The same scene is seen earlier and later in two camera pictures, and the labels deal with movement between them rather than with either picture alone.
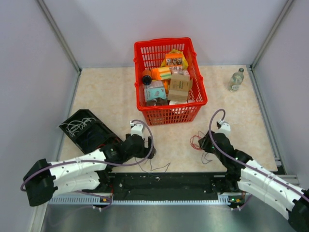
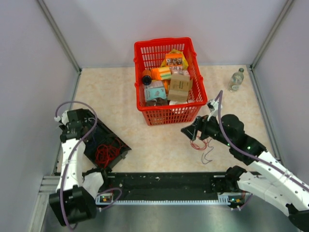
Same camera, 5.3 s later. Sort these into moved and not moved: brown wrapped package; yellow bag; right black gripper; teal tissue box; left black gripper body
Moved: left black gripper body; right black gripper
Not moved: teal tissue box; brown wrapped package; yellow bag
